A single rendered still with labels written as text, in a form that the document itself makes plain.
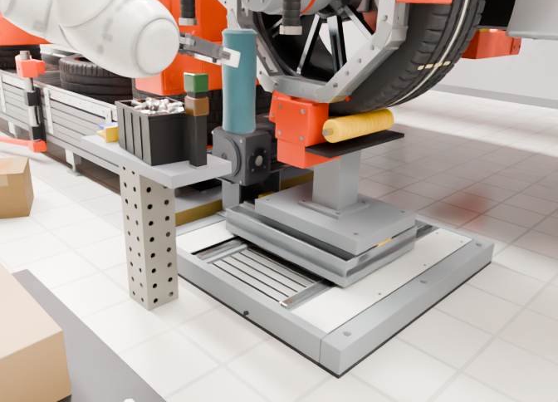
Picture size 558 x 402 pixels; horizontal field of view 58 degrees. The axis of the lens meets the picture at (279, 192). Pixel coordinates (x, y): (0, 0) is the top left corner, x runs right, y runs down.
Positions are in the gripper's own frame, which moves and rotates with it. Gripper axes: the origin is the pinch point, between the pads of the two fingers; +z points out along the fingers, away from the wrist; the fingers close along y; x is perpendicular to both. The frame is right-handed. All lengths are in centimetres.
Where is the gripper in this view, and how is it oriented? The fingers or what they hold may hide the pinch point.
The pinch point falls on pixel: (218, 55)
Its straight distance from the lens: 106.6
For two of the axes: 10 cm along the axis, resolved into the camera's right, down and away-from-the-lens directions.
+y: -7.7, -2.5, 5.9
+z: 6.1, 0.1, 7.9
